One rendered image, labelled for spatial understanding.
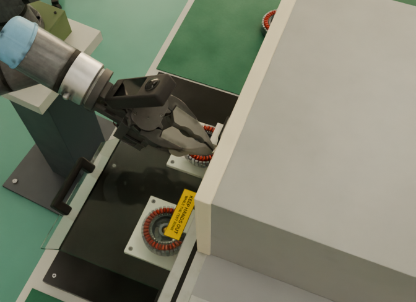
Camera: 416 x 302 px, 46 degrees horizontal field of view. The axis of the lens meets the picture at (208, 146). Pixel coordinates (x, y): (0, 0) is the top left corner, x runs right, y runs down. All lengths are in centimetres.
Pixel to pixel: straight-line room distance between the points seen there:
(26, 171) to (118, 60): 70
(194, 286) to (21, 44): 44
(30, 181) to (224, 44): 109
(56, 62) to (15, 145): 158
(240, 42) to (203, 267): 88
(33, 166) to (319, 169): 172
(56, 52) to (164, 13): 192
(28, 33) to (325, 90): 44
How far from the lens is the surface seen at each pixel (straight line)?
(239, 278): 78
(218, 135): 115
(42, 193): 215
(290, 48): 74
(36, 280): 122
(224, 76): 142
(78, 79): 75
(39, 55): 76
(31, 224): 212
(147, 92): 70
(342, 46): 76
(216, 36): 152
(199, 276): 78
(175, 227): 86
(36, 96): 146
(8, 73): 87
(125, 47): 252
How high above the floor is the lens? 187
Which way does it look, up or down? 60 degrees down
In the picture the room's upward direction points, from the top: straight up
